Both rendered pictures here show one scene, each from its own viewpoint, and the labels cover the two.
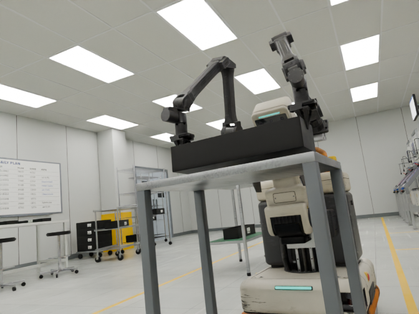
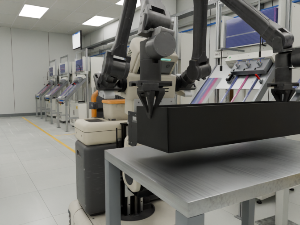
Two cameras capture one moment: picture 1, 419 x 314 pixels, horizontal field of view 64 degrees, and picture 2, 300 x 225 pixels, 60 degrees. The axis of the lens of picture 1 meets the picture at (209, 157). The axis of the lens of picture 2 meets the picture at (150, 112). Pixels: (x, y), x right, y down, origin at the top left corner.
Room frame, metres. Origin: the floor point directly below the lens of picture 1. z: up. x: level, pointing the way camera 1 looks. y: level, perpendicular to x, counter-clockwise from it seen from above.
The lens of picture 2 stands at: (1.14, 0.72, 1.00)
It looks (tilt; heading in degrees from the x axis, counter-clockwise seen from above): 6 degrees down; 301
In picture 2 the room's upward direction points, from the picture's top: straight up
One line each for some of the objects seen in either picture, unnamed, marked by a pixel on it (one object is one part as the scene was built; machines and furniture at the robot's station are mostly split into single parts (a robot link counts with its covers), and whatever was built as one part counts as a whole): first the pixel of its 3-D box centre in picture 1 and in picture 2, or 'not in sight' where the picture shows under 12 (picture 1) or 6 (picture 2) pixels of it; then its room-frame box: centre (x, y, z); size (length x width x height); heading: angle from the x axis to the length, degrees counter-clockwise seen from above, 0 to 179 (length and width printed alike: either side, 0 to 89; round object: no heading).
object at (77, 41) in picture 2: (417, 108); (79, 41); (5.93, -3.86, 2.10); 0.58 x 0.14 x 0.41; 155
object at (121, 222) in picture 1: (116, 224); not in sight; (6.50, 1.91, 0.63); 0.40 x 0.30 x 0.14; 169
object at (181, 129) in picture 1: (181, 131); (150, 74); (1.51, 0.12, 1.04); 0.10 x 0.07 x 0.07; 60
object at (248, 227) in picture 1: (240, 231); not in sight; (3.94, -0.25, 0.41); 0.57 x 0.17 x 0.11; 155
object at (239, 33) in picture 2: not in sight; (252, 30); (1.61, -1.87, 1.52); 0.51 x 0.13 x 0.27; 155
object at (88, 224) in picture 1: (94, 238); not in sight; (7.29, 2.64, 0.38); 0.64 x 0.44 x 0.75; 68
